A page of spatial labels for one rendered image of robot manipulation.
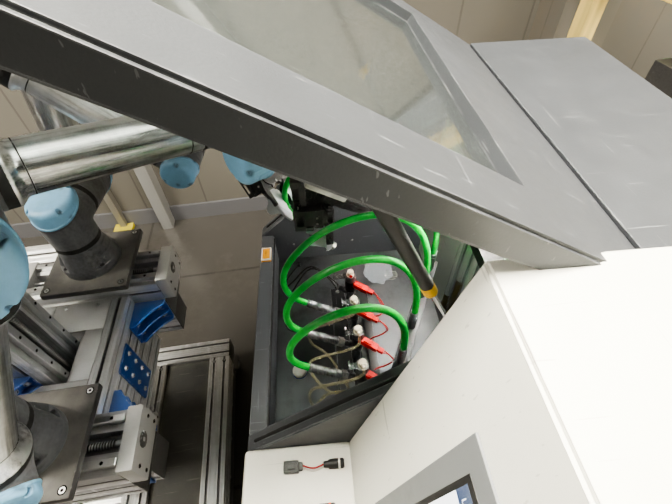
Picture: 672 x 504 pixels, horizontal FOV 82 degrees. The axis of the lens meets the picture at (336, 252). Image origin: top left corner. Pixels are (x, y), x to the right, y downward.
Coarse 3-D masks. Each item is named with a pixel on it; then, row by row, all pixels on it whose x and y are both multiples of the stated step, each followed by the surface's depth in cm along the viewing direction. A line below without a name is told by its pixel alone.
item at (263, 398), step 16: (272, 240) 126; (272, 256) 121; (272, 272) 117; (272, 288) 113; (272, 304) 109; (256, 320) 106; (272, 320) 106; (256, 336) 102; (272, 336) 106; (256, 352) 99; (272, 352) 104; (256, 368) 96; (272, 368) 102; (256, 384) 93; (272, 384) 100; (256, 400) 91; (272, 400) 98; (256, 416) 88; (272, 416) 96
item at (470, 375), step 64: (640, 256) 39; (448, 320) 46; (512, 320) 35; (576, 320) 35; (640, 320) 34; (448, 384) 44; (512, 384) 34; (576, 384) 31; (640, 384) 31; (384, 448) 62; (448, 448) 43; (512, 448) 33; (576, 448) 28; (640, 448) 28
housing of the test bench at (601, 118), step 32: (512, 64) 82; (544, 64) 82; (576, 64) 82; (608, 64) 81; (512, 96) 74; (544, 96) 73; (576, 96) 72; (608, 96) 72; (640, 96) 72; (544, 128) 65; (576, 128) 65; (608, 128) 65; (640, 128) 65; (576, 160) 59; (608, 160) 59; (640, 160) 59; (608, 192) 54; (640, 192) 54; (640, 224) 50
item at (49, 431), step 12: (36, 408) 75; (48, 408) 79; (36, 420) 73; (48, 420) 75; (60, 420) 78; (36, 432) 72; (48, 432) 74; (60, 432) 76; (36, 444) 72; (48, 444) 74; (60, 444) 76; (36, 456) 72; (48, 456) 74; (36, 468) 72
